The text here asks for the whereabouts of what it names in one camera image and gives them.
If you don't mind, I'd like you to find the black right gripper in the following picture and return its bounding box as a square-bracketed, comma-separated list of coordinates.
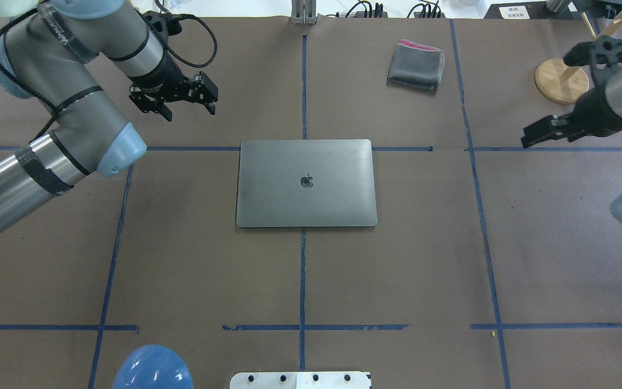
[522, 86, 622, 149]

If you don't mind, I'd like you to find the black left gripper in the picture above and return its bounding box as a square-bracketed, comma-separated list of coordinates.
[129, 54, 218, 122]

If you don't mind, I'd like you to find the grey laptop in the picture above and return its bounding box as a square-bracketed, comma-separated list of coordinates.
[235, 139, 378, 227]

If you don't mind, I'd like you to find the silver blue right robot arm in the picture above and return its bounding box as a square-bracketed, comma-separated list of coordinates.
[521, 36, 622, 224]

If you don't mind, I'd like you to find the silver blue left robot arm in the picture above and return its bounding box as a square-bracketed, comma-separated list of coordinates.
[0, 1, 218, 233]

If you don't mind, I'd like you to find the wooden stand with round base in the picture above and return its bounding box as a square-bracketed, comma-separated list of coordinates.
[534, 11, 622, 104]

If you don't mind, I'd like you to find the grey folded cloth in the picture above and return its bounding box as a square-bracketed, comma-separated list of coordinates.
[387, 39, 445, 91]

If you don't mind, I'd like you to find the green glass plate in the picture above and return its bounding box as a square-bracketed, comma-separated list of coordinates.
[0, 0, 39, 18]

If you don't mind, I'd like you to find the blue desk lamp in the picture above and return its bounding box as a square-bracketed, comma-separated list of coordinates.
[111, 344, 193, 388]

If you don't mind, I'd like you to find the aluminium frame post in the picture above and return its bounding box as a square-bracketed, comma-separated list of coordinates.
[290, 0, 318, 25]

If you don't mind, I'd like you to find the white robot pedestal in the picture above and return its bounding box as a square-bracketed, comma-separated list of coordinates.
[229, 371, 373, 388]

